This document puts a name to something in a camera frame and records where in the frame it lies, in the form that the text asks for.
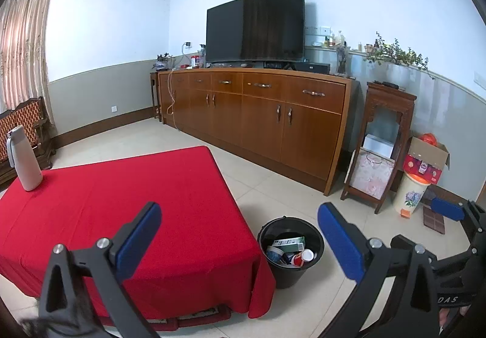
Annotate blue and white cup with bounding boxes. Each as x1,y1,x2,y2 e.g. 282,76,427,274
266,246,285,265

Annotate green and white box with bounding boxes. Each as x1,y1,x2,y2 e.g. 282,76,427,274
271,236,306,252

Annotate white hanging cable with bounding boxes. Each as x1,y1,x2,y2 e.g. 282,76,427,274
166,70,177,126

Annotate wooden upholstered bench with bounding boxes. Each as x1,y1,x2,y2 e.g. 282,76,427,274
0,96,57,187

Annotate black set-top box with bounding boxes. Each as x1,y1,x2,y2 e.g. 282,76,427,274
295,62,330,73

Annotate brown tile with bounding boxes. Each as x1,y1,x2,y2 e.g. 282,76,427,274
423,205,446,235

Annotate black flat television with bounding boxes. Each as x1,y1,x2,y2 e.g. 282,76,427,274
206,0,306,63

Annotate pink floral bag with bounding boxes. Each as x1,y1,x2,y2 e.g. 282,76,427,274
349,151,395,200

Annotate red tablecloth table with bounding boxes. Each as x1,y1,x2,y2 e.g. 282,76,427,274
0,145,276,319

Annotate brown wooden sideboard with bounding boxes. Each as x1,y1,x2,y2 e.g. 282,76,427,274
157,68,359,196

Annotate glass vase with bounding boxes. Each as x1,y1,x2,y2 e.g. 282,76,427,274
336,45,350,77

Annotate white flowered bin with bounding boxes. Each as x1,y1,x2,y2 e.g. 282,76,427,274
393,171,431,219

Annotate cardboard box with red print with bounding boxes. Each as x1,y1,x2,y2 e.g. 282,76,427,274
402,136,450,185

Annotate red paper cup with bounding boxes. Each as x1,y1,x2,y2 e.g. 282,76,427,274
292,249,315,267

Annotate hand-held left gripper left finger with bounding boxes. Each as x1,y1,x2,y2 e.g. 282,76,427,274
38,201,163,338

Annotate carved wooden stand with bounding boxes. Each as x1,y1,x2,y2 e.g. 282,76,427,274
341,82,417,214

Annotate green trailing plant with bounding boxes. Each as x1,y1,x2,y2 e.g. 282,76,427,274
364,32,433,78

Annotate white thermos bottle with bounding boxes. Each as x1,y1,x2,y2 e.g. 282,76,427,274
6,125,43,192

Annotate bottles on ledge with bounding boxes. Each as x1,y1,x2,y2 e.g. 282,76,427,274
324,30,346,47

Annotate beige patterned curtain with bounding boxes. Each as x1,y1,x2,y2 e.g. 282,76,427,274
0,0,57,114

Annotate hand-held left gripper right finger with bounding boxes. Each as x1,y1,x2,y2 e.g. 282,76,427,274
317,202,441,338

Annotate small potted plant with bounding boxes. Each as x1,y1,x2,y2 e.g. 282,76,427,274
153,53,175,71

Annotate small dark side table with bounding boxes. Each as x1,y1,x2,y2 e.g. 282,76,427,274
150,71,163,122

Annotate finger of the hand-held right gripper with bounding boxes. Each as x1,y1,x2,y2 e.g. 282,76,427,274
391,234,476,278
431,197,484,225

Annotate black plastic bucket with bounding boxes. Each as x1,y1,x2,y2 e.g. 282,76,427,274
257,217,325,289

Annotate person's right hand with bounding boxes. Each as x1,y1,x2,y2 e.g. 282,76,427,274
438,306,469,328

